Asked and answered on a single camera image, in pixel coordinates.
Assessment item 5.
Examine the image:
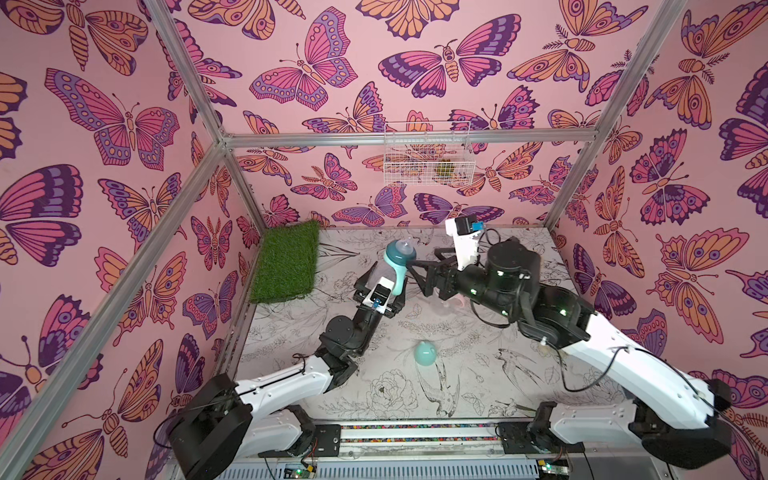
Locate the white wire basket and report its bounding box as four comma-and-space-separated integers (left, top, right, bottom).
381, 130, 476, 188

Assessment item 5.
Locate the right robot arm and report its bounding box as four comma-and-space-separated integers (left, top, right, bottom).
406, 238, 732, 470

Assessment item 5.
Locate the green artificial grass mat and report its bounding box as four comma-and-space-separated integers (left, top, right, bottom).
249, 220, 321, 304

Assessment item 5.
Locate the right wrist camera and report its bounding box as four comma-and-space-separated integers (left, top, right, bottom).
445, 214, 484, 271

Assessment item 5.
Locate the teal nipple collar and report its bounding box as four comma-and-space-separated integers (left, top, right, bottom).
384, 238, 417, 267

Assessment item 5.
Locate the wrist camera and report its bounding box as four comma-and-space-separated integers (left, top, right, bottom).
363, 277, 394, 312
445, 214, 484, 271

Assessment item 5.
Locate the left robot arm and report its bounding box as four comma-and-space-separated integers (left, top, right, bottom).
161, 265, 407, 479

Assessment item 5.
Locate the mint bottle cap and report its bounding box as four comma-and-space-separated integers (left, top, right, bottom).
413, 340, 438, 367

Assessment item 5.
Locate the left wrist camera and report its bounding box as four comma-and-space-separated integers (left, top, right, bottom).
363, 277, 394, 312

